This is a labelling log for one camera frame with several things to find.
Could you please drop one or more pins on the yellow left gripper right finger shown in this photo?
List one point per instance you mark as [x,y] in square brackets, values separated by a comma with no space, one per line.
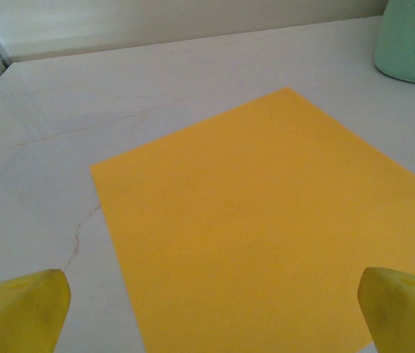
[402,312]

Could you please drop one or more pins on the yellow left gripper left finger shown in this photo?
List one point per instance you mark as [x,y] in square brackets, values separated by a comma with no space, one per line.
[20,312]

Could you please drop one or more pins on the orange paper sheet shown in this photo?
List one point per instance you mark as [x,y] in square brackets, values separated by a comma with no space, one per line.
[251,220]

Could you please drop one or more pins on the mint green zip case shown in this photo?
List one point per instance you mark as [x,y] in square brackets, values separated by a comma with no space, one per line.
[410,40]

